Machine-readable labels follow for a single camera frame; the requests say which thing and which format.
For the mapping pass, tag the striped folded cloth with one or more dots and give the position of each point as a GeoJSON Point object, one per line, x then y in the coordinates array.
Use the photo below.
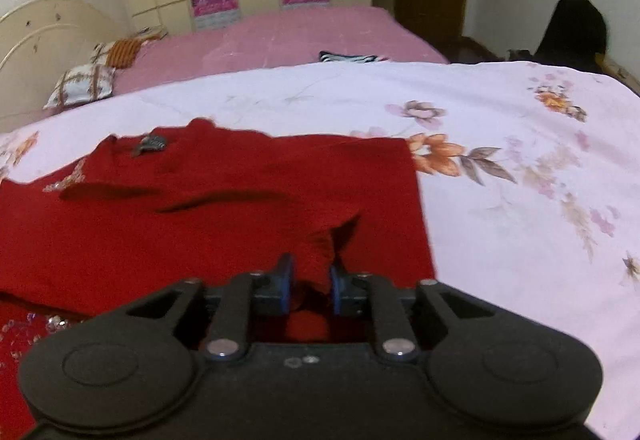
{"type": "Point", "coordinates": [352, 57]}

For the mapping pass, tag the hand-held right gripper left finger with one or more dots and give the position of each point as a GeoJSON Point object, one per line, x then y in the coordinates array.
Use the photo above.
{"type": "Point", "coordinates": [286, 285]}

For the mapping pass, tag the black bag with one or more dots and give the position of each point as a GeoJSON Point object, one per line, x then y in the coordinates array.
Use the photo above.
{"type": "Point", "coordinates": [570, 33]}

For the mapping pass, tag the orange knitted cloth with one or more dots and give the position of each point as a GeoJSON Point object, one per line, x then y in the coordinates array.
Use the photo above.
{"type": "Point", "coordinates": [131, 50]}

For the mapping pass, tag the cream bed headboard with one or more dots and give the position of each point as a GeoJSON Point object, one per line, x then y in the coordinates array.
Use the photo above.
{"type": "Point", "coordinates": [45, 40]}

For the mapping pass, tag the red knitted sweater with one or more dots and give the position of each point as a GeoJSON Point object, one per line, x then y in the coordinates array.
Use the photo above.
{"type": "Point", "coordinates": [200, 215]}

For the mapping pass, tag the pink bed sheet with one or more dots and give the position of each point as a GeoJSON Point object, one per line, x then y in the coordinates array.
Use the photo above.
{"type": "Point", "coordinates": [280, 40]}

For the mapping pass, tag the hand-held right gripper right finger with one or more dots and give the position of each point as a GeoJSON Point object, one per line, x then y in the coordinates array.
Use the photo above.
{"type": "Point", "coordinates": [336, 290]}

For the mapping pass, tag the white floral blanket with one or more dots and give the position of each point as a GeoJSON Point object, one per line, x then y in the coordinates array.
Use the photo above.
{"type": "Point", "coordinates": [500, 220]}

